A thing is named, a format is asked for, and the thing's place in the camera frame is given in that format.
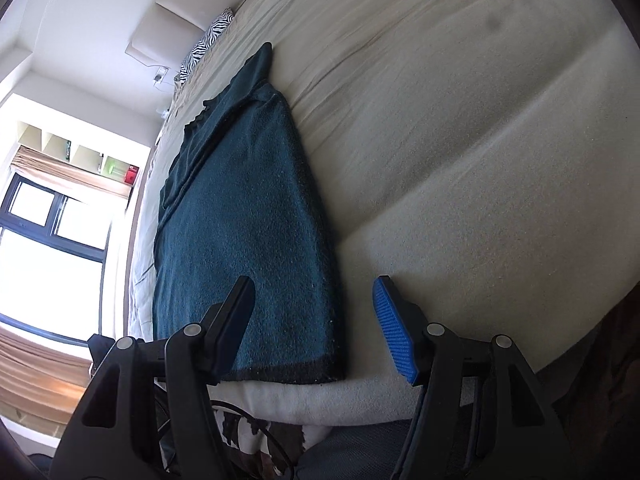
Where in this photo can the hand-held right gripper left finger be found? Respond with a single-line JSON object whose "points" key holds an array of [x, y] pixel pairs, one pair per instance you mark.
{"points": [[231, 327]]}

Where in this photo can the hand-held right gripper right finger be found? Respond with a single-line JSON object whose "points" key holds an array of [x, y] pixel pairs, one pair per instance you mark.
{"points": [[395, 330]]}

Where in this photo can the dark teal knit garment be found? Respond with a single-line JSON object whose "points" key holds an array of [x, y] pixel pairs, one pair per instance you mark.
{"points": [[245, 230]]}

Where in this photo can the cow print cloth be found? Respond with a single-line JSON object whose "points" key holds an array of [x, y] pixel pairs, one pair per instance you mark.
{"points": [[260, 435]]}

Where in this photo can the bed with beige sheet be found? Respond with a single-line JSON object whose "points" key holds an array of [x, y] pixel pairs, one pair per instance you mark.
{"points": [[450, 170]]}

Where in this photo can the red box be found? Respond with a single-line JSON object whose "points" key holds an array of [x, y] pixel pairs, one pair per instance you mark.
{"points": [[131, 175]]}

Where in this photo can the green box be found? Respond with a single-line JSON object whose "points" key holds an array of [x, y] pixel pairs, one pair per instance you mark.
{"points": [[112, 166]]}

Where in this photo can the black framed window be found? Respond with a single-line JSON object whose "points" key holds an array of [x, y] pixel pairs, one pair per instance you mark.
{"points": [[47, 240]]}

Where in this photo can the brown curtain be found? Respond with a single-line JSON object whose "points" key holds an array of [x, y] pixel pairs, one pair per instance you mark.
{"points": [[65, 172]]}

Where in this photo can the zebra print pillow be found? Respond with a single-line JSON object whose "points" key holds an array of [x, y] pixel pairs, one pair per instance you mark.
{"points": [[202, 50]]}

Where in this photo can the beige padded headboard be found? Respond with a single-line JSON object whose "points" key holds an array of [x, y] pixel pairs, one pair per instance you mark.
{"points": [[187, 10]]}

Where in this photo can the white wall shelf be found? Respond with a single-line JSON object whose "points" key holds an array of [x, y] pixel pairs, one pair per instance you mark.
{"points": [[65, 147]]}

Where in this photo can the white wall socket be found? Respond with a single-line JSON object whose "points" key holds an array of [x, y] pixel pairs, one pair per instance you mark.
{"points": [[160, 75]]}

